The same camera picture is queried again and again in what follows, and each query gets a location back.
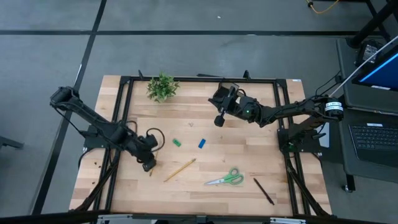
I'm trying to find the yellow pencil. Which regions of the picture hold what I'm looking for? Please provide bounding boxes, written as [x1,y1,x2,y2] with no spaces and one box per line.
[149,151,160,177]
[163,157,197,183]

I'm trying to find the green-handled scissors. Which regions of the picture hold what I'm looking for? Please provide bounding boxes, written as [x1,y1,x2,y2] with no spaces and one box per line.
[203,167,245,187]

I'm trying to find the dark pen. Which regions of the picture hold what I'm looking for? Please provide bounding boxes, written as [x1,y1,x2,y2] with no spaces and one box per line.
[252,177,276,207]

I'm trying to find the black mesh desk organizer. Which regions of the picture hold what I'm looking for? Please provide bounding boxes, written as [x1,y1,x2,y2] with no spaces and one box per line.
[207,82,241,108]

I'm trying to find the green plant in white pot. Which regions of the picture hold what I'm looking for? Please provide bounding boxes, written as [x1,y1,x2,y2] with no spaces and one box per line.
[146,71,182,104]

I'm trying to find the white sheet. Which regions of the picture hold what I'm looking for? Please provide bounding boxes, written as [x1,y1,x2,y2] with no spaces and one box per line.
[317,121,331,149]

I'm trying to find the grey side cart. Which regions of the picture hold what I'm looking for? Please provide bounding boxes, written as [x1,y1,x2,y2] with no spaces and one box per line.
[335,36,398,192]

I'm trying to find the grey furniture leg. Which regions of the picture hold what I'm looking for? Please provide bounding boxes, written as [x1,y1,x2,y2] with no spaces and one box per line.
[0,135,25,151]

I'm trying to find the black power box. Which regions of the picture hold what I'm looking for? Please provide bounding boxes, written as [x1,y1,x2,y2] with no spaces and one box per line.
[355,39,382,67]

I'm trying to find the black laptop keyboard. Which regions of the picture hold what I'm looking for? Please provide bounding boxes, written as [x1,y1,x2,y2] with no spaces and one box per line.
[348,122,398,168]

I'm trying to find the monitor with blue screen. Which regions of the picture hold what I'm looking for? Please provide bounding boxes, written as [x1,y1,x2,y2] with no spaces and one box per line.
[351,45,398,92]

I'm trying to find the black stand leg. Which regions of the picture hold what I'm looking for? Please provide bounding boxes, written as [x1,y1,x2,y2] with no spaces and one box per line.
[346,0,398,49]

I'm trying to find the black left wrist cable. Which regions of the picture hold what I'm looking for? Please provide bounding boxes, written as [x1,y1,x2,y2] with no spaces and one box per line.
[145,127,166,153]

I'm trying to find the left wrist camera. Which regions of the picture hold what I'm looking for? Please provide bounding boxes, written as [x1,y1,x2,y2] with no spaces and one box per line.
[142,159,157,172]

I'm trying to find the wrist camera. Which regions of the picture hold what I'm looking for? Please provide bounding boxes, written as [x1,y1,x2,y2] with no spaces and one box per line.
[142,159,157,172]
[213,111,227,128]

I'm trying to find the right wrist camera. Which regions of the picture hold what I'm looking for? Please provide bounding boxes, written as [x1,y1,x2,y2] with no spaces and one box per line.
[213,111,227,128]

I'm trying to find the black aluminium table frame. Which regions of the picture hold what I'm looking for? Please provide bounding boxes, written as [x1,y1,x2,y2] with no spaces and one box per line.
[73,69,332,218]

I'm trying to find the black camera gantry bar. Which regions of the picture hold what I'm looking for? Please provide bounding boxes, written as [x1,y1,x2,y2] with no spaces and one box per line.
[0,210,398,224]

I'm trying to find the black power cables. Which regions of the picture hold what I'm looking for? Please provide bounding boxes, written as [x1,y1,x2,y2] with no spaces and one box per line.
[313,70,343,100]

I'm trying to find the yellow cable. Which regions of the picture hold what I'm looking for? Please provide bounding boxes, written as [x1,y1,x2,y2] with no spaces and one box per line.
[305,0,340,15]

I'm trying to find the white cable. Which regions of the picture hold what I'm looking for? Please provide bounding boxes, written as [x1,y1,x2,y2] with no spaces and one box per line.
[329,35,398,97]

